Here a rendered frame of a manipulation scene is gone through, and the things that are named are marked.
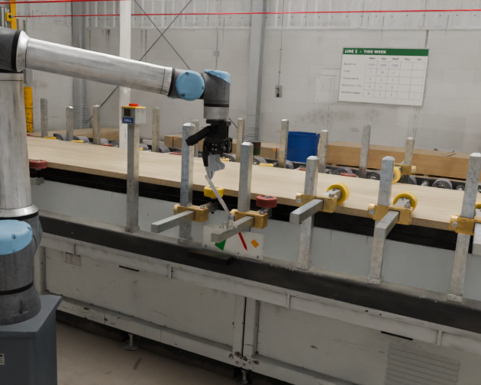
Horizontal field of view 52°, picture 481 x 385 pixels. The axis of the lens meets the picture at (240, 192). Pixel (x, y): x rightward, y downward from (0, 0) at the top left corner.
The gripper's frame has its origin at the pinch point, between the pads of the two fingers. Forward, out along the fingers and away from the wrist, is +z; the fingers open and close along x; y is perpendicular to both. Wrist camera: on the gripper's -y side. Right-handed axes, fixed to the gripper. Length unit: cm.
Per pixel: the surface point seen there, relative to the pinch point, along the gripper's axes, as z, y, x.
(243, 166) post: -3.5, 10.9, 6.1
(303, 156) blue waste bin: 63, -149, 552
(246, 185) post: 3.1, 12.5, 6.0
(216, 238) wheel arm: 15.8, 15.4, -21.5
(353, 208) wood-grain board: 11, 47, 27
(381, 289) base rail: 31, 64, 4
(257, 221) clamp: 15.8, 17.8, 5.3
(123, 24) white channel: -67, -121, 102
